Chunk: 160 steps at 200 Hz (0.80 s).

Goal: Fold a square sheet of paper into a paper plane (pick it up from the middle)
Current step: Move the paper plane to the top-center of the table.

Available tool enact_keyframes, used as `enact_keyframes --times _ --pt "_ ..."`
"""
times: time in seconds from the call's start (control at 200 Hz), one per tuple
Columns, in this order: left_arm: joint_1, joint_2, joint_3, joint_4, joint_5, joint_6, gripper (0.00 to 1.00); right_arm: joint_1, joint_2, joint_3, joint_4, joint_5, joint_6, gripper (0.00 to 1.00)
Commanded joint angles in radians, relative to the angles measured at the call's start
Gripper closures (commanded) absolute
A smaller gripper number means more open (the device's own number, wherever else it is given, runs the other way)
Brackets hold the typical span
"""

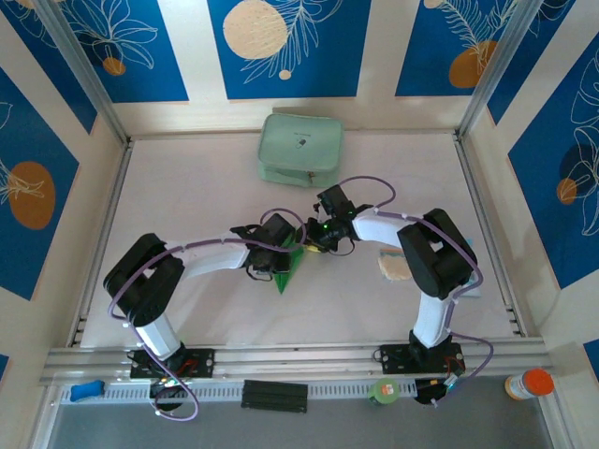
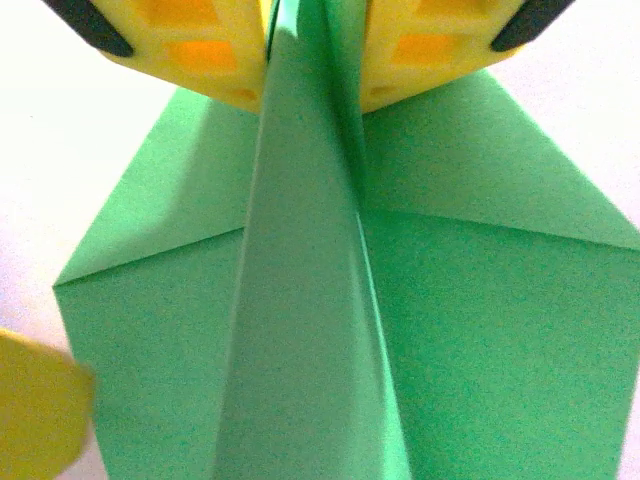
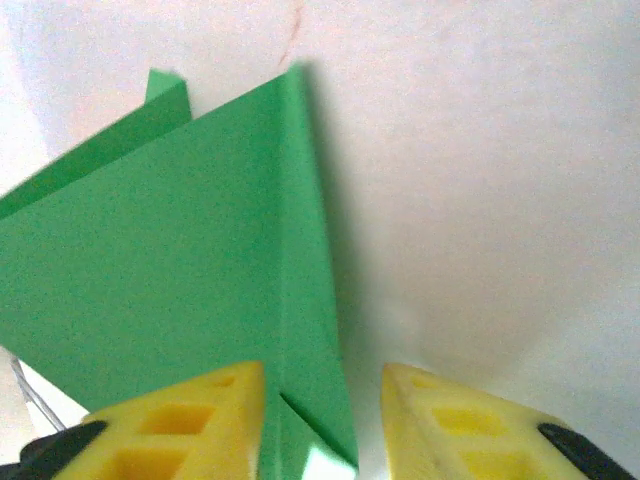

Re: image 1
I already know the black ribbed block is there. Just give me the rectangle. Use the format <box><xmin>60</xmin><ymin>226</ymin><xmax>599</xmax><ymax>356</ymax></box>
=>
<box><xmin>241</xmin><ymin>379</ymin><xmax>309</xmax><ymax>414</ymax></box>

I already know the grey metal tray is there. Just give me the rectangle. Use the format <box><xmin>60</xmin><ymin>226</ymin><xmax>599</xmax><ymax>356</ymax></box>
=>
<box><xmin>44</xmin><ymin>376</ymin><xmax>570</xmax><ymax>449</ymax></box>

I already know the long aluminium base rail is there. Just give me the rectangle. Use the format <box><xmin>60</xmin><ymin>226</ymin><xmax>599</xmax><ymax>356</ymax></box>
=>
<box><xmin>39</xmin><ymin>339</ymin><xmax>556</xmax><ymax>387</ymax></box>

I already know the aluminium side rail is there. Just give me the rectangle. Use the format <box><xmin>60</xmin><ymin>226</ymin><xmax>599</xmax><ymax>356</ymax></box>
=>
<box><xmin>456</xmin><ymin>135</ymin><xmax>524</xmax><ymax>337</ymax></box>
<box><xmin>69</xmin><ymin>139</ymin><xmax>135</xmax><ymax>347</ymax></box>

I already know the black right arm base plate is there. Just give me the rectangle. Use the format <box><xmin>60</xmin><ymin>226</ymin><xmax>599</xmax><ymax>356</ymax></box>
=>
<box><xmin>379</xmin><ymin>342</ymin><xmax>466</xmax><ymax>375</ymax></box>

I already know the green paper sheet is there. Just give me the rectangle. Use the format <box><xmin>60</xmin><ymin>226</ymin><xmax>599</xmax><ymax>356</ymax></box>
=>
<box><xmin>273</xmin><ymin>232</ymin><xmax>308</xmax><ymax>295</ymax></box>

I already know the mint green zip pouch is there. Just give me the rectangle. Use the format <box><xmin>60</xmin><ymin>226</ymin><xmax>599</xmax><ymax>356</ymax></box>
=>
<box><xmin>256</xmin><ymin>113</ymin><xmax>346</xmax><ymax>189</ymax></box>

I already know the blue bone-shaped toy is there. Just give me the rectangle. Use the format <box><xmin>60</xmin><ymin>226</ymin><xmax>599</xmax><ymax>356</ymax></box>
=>
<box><xmin>69</xmin><ymin>381</ymin><xmax>105</xmax><ymax>403</ymax></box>

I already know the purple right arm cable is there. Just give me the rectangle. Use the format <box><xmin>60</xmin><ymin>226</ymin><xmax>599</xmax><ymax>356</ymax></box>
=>
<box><xmin>336</xmin><ymin>175</ymin><xmax>495</xmax><ymax>408</ymax></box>

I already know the aluminium frame post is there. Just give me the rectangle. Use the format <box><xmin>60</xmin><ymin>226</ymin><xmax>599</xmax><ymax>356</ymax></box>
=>
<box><xmin>35</xmin><ymin>0</ymin><xmax>131</xmax><ymax>146</ymax></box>
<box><xmin>457</xmin><ymin>0</ymin><xmax>547</xmax><ymax>141</ymax></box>

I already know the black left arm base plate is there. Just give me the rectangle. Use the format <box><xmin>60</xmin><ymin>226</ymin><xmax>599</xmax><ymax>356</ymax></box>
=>
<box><xmin>129</xmin><ymin>348</ymin><xmax>216</xmax><ymax>380</ymax></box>

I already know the slotted grey cable duct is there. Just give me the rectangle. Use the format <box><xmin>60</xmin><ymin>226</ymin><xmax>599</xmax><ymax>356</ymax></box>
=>
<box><xmin>58</xmin><ymin>377</ymin><xmax>417</xmax><ymax>406</ymax></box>

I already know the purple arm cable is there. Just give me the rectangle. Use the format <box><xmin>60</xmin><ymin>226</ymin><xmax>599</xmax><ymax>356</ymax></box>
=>
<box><xmin>107</xmin><ymin>207</ymin><xmax>308</xmax><ymax>421</ymax></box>
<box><xmin>336</xmin><ymin>175</ymin><xmax>495</xmax><ymax>408</ymax></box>

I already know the blue and white packet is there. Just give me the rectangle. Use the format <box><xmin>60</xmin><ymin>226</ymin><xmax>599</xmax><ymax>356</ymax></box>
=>
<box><xmin>456</xmin><ymin>238</ymin><xmax>483</xmax><ymax>298</ymax></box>

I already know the green tape roll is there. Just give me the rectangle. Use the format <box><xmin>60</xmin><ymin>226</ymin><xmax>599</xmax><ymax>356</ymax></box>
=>
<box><xmin>367</xmin><ymin>376</ymin><xmax>401</xmax><ymax>407</ymax></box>

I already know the orange-capped bottle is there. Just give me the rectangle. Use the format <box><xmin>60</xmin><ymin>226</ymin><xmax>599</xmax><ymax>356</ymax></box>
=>
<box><xmin>504</xmin><ymin>368</ymin><xmax>556</xmax><ymax>401</ymax></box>

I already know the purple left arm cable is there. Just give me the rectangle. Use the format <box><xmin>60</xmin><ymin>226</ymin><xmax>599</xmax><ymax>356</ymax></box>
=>
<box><xmin>107</xmin><ymin>207</ymin><xmax>308</xmax><ymax>421</ymax></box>

